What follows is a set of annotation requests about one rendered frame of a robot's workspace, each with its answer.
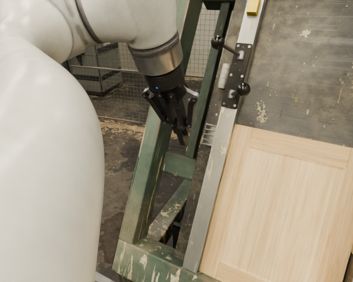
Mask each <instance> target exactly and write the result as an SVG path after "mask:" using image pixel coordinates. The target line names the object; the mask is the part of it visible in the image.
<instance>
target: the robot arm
mask: <svg viewBox="0 0 353 282"><path fill-rule="evenodd" d="M103 43H127V45H128V49H129V51H130V52H131V55H132V58H133V60H134V62H135V65H136V67H137V69H138V71H139V72H140V73H142V74H143V75H144V77H145V80H146V83H147V85H148V86H147V87H146V88H145V90H144V92H143V93H142V97H144V98H145V99H146V100H147V101H148V102H149V103H150V105H151V106H152V108H153V109H154V111H155V112H156V114H157V115H158V117H159V118H160V120H161V121H162V123H163V124H170V126H171V127H172V128H173V132H174V133H175V134H176V135H177V137H178V140H179V143H180V145H183V146H186V145H187V142H188V140H189V135H188V134H189V131H190V130H189V128H191V127H192V125H193V122H194V120H195V113H196V103H197V100H198V97H199V95H200V91H199V90H195V91H192V90H190V89H189V88H188V85H187V84H186V82H185V80H184V73H183V68H182V64H181V61H182V59H183V52H182V47H181V44H180V39H179V31H178V29H177V3H176V0H0V282H95V271H96V261H97V251H98V245H99V235H100V226H101V216H102V209H103V197H104V179H105V159H104V144H103V136H102V132H101V127H100V123H99V119H98V117H97V114H96V111H95V108H94V106H93V104H92V102H91V100H90V98H89V96H88V94H87V93H86V91H85V90H84V89H83V87H82V86H81V85H80V83H79V82H78V81H77V79H75V77H74V76H73V75H71V74H70V72H69V71H68V70H66V69H65V68H64V67H62V66H61V65H60V64H62V63H63V62H65V61H66V60H69V59H71V58H73V57H75V56H78V55H80V54H82V53H84V52H85V51H86V49H88V48H90V47H92V46H95V45H99V44H103ZM185 95H187V99H188V100H187V101H188V102H189V103H188V112H187V114H186V111H185V107H184V103H183V97H184V96H185ZM164 116H165V117H164Z"/></svg>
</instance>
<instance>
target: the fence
mask: <svg viewBox="0 0 353 282"><path fill-rule="evenodd" d="M266 1H267V0H261V2H260V5H259V10H258V14H257V16H247V7H248V3H249V0H248V1H247V5H246V8H245V12H244V17H243V21H242V24H241V29H240V33H239V37H238V42H237V43H246V44H252V45H253V46H252V51H251V54H250V58H249V63H248V67H247V71H246V74H245V78H244V82H245V83H246V82H247V78H248V73H249V69H250V65H251V62H252V57H253V53H254V49H255V46H256V42H257V37H258V33H259V29H260V26H261V21H262V17H263V13H264V8H265V5H266ZM242 98H243V97H240V99H239V103H238V108H237V109H232V108H228V107H221V111H220V115H219V119H218V122H217V127H216V131H215V136H214V139H213V143H212V147H211V152H210V156H209V159H208V164H207V168H206V172H205V177H204V180H203V184H202V188H201V193H200V196H199V200H198V205H197V209H196V213H195V216H194V221H193V225H192V230H191V234H190V237H189V241H188V245H187V250H186V253H185V258H184V262H183V266H182V267H183V268H185V269H188V270H190V271H192V272H194V273H197V272H198V270H199V267H200V264H201V260H202V255H203V250H204V247H205V243H206V239H207V235H208V230H209V227H210V223H211V219H212V215H213V210H214V207H215V202H216V198H217V194H218V191H219V187H220V182H221V178H222V174H223V171H224V167H225V162H226V158H227V153H228V150H229V146H230V142H231V137H232V134H233V130H234V126H235V124H236V121H237V118H238V114H239V110H240V105H241V101H242Z"/></svg>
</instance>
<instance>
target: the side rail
mask: <svg viewBox="0 0 353 282"><path fill-rule="evenodd" d="M202 3H203V1H202V0H176V7H177V14H176V25H177V29H178V31H179V39H180V44H181V47H182V52H183V59H182V61H181V64H182V68H183V73H184V78H185V74H186V71H187V66H188V62H189V57H190V54H191V50H192V45H193V41H194V36H195V33H196V29H197V24H198V20H199V15H200V12H201V8H202ZM172 130H173V128H172V127H171V126H170V124H163V123H162V121H161V120H160V118H159V117H158V115H157V114H156V112H155V111H154V109H153V108H152V106H151V105H150V107H149V110H148V114H147V119H146V124H145V128H144V131H143V136H142V141H141V145H140V150H139V153H138V158H137V162H136V167H135V170H134V175H133V179H132V184H131V188H130V192H129V196H128V201H127V205H126V210H125V213H124V218H123V222H122V227H121V230H120V235H119V239H121V240H124V241H126V242H128V243H130V244H133V243H135V242H137V241H138V240H141V239H142V238H144V237H146V236H147V234H148V229H149V226H150V222H151V217H152V213H153V210H154V205H155V201H156V196H157V192H158V189H159V184H160V180H161V175H162V171H161V167H162V163H163V160H164V155H165V152H167V151H168V146H169V142H170V137H171V133H172Z"/></svg>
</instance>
